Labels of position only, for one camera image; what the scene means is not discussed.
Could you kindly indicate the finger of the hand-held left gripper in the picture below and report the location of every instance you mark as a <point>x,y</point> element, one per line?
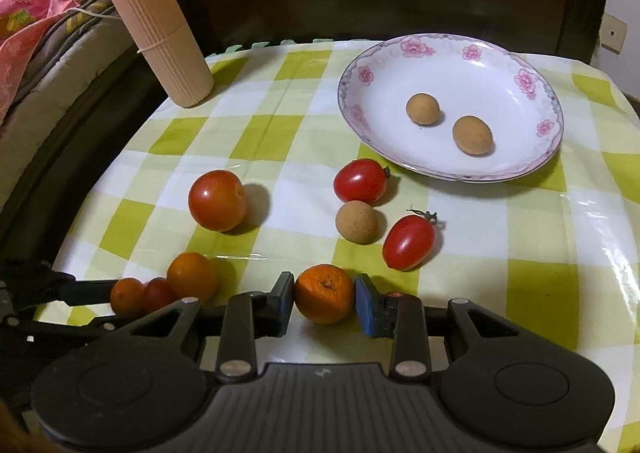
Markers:
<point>75,290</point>
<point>65,328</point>

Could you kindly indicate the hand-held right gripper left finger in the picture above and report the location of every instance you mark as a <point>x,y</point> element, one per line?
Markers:
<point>284,307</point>

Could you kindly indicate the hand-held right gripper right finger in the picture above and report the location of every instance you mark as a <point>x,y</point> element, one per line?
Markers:
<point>365,309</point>

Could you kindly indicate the orange tomato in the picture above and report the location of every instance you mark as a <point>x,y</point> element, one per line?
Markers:
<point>323,293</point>
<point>192,276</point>
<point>126,295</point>

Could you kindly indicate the stemmed red cherry tomato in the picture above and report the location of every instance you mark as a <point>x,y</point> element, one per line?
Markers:
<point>409,241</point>

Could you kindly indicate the small red cherry tomato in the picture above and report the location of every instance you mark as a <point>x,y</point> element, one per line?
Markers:
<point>159,294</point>

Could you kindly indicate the large red tomato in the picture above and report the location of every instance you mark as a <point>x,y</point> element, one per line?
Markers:
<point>217,200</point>

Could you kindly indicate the white floral plate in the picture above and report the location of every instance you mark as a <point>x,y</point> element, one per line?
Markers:
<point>475,78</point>

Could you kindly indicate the brown longan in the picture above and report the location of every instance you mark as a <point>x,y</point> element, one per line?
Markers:
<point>472,134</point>
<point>357,221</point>
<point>422,108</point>

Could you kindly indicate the green checkered tablecloth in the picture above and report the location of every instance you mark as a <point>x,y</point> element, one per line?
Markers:
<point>300,143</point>

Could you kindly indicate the pink ribbed cylindrical container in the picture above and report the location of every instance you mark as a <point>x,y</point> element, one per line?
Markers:
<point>160,43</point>

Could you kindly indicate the pink floral blanket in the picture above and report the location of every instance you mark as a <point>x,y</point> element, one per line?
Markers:
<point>25,18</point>

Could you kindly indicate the beige wall outlet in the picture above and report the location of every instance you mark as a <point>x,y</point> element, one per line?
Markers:
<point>612,32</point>

